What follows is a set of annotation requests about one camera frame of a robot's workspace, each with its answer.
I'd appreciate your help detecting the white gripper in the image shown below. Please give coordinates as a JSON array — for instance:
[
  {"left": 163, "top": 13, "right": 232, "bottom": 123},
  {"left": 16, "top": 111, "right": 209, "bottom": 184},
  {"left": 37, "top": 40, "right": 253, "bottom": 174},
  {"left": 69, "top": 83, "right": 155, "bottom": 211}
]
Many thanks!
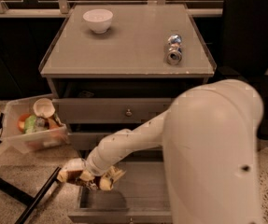
[{"left": 79, "top": 149, "right": 112, "bottom": 182}]

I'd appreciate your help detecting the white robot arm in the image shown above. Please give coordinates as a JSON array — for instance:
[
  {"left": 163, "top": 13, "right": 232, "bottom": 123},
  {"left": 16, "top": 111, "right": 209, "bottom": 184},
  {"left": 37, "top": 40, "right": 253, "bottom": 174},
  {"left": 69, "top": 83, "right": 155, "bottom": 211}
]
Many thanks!
[{"left": 86, "top": 79, "right": 263, "bottom": 224}]

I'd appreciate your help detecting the middle grey drawer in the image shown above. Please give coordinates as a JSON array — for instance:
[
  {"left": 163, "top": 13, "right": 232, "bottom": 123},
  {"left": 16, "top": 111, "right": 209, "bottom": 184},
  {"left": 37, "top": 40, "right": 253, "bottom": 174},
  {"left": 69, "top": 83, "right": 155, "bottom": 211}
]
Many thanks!
[{"left": 68, "top": 129, "right": 131, "bottom": 150}]

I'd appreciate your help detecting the grey drawer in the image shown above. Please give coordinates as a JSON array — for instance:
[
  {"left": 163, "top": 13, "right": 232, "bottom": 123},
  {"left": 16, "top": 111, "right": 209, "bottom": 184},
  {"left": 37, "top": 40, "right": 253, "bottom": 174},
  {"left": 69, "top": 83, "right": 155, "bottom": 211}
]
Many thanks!
[
  {"left": 52, "top": 98, "right": 172, "bottom": 124},
  {"left": 68, "top": 129, "right": 131, "bottom": 150},
  {"left": 68, "top": 149, "right": 172, "bottom": 224}
]

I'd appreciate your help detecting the bottom grey drawer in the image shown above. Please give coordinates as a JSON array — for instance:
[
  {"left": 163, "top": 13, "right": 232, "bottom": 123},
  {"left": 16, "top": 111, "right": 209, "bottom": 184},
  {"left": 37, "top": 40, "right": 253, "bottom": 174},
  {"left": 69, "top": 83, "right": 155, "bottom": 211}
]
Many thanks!
[{"left": 68, "top": 149, "right": 172, "bottom": 224}]

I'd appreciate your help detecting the top grey drawer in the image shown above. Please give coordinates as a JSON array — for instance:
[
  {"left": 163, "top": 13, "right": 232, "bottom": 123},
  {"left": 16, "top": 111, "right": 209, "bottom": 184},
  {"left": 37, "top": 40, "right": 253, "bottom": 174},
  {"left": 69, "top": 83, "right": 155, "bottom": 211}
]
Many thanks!
[{"left": 52, "top": 98, "right": 172, "bottom": 124}]

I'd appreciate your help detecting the grey drawer cabinet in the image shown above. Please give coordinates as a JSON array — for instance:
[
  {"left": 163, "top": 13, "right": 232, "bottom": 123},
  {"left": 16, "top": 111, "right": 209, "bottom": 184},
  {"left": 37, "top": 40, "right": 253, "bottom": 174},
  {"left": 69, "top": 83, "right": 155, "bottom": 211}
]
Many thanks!
[{"left": 38, "top": 3, "right": 218, "bottom": 224}]

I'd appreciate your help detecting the green item in bin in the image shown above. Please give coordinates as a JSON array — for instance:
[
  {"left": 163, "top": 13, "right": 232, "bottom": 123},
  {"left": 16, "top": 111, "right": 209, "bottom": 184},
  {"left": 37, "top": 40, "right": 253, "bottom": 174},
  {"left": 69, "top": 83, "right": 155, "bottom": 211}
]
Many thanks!
[{"left": 24, "top": 115, "right": 36, "bottom": 133}]

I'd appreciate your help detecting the clear plastic storage bin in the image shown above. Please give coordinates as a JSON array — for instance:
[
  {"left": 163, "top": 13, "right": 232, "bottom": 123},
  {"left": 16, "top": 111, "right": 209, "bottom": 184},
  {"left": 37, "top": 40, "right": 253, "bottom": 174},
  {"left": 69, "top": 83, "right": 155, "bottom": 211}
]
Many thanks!
[{"left": 3, "top": 94, "right": 69, "bottom": 153}]

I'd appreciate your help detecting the white bowl in bin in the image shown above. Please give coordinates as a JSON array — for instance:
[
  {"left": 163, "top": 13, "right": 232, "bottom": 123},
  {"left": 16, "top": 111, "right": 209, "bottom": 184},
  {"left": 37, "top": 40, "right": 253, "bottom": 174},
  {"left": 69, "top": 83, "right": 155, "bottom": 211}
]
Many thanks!
[{"left": 33, "top": 98, "right": 55, "bottom": 119}]

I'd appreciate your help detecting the orange fruit in bin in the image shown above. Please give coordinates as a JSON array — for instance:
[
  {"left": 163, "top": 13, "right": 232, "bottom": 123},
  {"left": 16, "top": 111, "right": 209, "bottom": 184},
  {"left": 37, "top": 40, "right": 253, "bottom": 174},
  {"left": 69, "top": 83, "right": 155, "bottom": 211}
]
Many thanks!
[{"left": 17, "top": 113, "right": 31, "bottom": 133}]

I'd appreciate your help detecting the black metal stand base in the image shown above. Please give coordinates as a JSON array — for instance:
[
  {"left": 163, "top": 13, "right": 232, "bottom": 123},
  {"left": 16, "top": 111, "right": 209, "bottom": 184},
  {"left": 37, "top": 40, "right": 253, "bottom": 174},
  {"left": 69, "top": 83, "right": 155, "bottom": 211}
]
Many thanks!
[{"left": 0, "top": 111, "right": 63, "bottom": 224}]

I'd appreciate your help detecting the crushed silver soda can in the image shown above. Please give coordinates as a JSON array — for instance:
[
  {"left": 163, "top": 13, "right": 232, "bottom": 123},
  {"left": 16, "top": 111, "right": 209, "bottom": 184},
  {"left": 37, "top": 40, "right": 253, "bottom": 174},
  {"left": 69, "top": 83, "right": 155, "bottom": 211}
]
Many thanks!
[{"left": 166, "top": 34, "right": 182, "bottom": 65}]

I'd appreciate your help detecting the white ceramic bowl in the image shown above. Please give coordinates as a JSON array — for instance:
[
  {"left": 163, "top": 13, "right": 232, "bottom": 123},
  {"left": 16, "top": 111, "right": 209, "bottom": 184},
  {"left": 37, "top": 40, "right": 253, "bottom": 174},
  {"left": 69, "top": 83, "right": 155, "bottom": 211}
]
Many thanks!
[{"left": 83, "top": 9, "right": 113, "bottom": 34}]

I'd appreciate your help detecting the black office chair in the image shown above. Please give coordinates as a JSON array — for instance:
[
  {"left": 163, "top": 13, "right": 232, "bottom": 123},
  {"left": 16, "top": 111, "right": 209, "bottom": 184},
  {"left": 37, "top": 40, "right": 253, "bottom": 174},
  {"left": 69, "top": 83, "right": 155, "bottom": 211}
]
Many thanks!
[{"left": 216, "top": 0, "right": 268, "bottom": 140}]

